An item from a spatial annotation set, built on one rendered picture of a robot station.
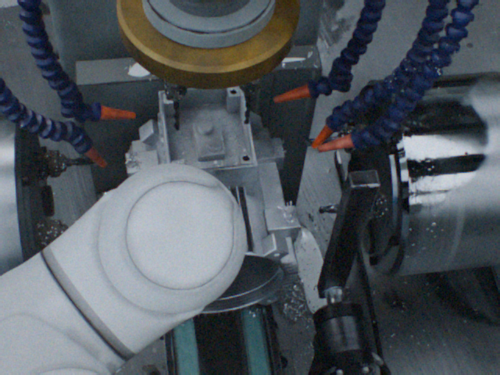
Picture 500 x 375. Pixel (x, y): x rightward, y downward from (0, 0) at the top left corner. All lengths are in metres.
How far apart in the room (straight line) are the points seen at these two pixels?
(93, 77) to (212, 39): 0.27
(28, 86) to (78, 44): 0.35
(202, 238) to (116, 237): 0.05
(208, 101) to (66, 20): 0.22
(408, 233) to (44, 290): 0.52
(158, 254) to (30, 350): 0.11
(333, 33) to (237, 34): 0.78
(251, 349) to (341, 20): 0.72
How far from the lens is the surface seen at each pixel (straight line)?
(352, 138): 0.90
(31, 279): 0.60
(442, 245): 1.03
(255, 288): 1.09
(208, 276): 0.54
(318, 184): 1.37
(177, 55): 0.81
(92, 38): 1.15
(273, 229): 1.00
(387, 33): 1.59
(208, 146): 0.99
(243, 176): 0.97
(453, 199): 1.00
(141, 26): 0.83
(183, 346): 1.10
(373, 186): 0.84
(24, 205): 0.96
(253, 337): 1.11
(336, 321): 0.99
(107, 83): 1.03
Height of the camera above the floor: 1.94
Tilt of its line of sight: 58 degrees down
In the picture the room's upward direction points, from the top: 5 degrees clockwise
